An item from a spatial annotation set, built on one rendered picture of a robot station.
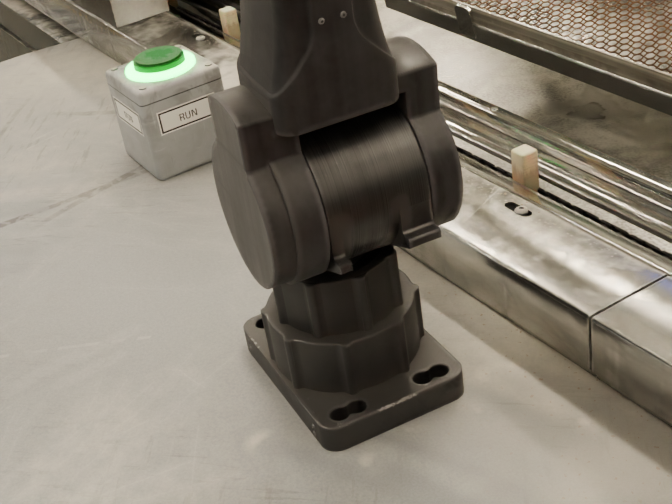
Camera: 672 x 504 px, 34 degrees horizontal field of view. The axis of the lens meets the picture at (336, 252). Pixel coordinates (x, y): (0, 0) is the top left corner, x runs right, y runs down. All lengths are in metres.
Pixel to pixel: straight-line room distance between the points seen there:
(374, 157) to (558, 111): 0.40
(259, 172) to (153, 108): 0.36
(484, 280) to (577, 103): 0.29
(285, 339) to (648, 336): 0.19
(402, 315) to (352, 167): 0.11
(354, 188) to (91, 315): 0.27
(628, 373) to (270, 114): 0.23
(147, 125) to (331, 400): 0.34
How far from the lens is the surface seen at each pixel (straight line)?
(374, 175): 0.52
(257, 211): 0.51
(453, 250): 0.67
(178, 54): 0.87
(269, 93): 0.49
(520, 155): 0.73
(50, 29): 1.29
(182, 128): 0.87
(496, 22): 0.88
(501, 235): 0.66
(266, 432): 0.61
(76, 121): 1.02
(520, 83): 0.95
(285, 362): 0.60
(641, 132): 0.86
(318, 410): 0.59
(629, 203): 0.71
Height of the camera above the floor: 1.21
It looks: 32 degrees down
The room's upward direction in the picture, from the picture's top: 9 degrees counter-clockwise
